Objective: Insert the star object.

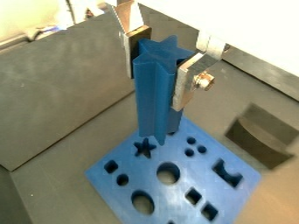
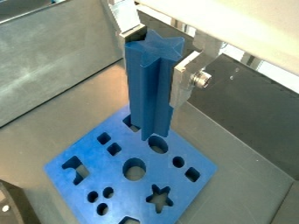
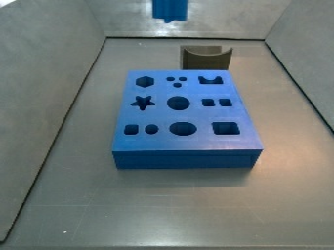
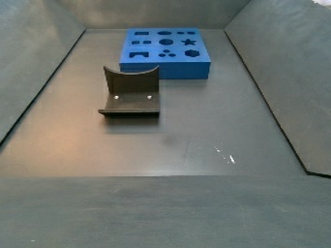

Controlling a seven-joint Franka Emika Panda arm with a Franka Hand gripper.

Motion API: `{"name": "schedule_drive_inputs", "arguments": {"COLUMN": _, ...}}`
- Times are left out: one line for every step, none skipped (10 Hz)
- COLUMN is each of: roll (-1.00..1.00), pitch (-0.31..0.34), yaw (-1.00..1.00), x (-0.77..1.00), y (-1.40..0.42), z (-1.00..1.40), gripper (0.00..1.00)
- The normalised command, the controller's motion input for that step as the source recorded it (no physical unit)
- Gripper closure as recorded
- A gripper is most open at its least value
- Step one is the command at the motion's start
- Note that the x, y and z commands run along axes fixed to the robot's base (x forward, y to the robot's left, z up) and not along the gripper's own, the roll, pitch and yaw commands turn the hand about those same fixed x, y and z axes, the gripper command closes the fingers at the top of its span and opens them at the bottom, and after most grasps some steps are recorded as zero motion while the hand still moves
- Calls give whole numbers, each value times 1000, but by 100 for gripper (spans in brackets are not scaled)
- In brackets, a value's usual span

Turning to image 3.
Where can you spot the blue shape sorter block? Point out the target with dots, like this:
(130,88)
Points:
(184,120)

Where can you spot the dark grey curved holder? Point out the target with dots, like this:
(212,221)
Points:
(205,57)

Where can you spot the blue star object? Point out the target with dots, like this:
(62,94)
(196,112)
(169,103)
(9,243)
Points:
(170,10)

